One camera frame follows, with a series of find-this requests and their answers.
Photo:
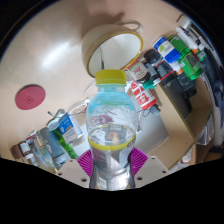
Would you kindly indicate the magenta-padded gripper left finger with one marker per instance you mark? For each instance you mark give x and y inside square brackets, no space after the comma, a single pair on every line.
[74,171]

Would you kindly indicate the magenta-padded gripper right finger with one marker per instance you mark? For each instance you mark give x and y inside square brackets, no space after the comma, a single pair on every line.
[150,168]

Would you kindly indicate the clear yellow-capped water bottle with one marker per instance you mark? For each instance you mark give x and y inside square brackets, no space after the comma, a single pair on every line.
[111,133]

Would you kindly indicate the grey shaker bottle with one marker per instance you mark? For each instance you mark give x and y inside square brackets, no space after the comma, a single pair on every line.
[50,146]

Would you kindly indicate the blue and white carton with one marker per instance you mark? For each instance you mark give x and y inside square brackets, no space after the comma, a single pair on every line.
[70,128]

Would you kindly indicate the brown jar with white lid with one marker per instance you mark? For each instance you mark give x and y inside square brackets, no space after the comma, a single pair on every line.
[26,151]

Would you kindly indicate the light blue hairbrush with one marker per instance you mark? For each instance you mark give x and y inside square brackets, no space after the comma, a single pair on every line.
[55,120]

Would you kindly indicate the red and white canister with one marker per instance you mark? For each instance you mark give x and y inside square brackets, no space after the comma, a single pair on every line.
[143,95]

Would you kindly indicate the flat round red coaster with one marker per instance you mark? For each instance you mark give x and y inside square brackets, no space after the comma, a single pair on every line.
[30,97]

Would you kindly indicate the black jar with red band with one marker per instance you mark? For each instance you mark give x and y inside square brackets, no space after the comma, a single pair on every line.
[160,66]

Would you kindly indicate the transparent green container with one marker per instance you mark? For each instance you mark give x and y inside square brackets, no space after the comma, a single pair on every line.
[188,60]

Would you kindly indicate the wooden spoon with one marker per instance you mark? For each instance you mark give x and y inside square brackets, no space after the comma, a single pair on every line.
[102,58]

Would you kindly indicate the white jar with blue lid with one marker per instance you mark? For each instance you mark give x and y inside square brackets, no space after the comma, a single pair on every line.
[166,50]

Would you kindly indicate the cream ceramic mug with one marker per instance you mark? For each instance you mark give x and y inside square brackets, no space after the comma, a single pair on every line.
[120,50]

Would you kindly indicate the white bottle with orange cap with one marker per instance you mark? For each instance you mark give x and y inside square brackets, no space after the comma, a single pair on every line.
[187,39]

